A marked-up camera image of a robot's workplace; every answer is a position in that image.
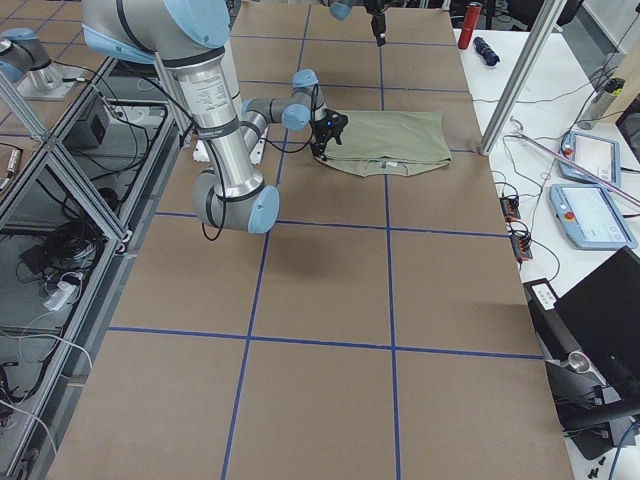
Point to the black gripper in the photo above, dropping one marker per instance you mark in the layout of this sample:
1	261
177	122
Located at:
377	21
322	132

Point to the olive green long-sleeve shirt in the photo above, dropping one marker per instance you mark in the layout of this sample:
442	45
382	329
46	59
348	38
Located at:
413	139

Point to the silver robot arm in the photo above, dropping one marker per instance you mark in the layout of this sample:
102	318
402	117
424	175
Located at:
341	9
189	38

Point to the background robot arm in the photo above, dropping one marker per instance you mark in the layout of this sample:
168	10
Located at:
26	63

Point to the red cylindrical bottle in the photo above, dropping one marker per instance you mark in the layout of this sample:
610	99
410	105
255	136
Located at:
472	14

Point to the dark blue folded umbrella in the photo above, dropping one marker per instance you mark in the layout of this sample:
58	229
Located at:
484	50

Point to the reacher grabber stick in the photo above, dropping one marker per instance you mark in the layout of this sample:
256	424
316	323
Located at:
573	171

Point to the orange terminal block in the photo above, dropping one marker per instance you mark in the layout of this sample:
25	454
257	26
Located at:
510	208
521	245

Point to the grey drink bottle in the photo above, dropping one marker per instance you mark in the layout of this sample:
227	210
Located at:
604	97

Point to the far teach pendant tablet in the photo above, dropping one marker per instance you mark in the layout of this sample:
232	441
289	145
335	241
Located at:
599	156

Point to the teach pendant tablet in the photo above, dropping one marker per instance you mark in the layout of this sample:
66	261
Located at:
589	217
599	156

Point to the near teach pendant tablet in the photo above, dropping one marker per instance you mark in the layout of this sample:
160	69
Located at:
589	217

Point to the black labelled box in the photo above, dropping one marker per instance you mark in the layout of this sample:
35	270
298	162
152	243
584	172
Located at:
541	300

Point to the black monitor on stand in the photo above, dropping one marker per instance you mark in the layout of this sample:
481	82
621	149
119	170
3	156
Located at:
596	391

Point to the aluminium frame post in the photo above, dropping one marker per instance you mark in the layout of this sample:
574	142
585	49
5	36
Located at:
536	40

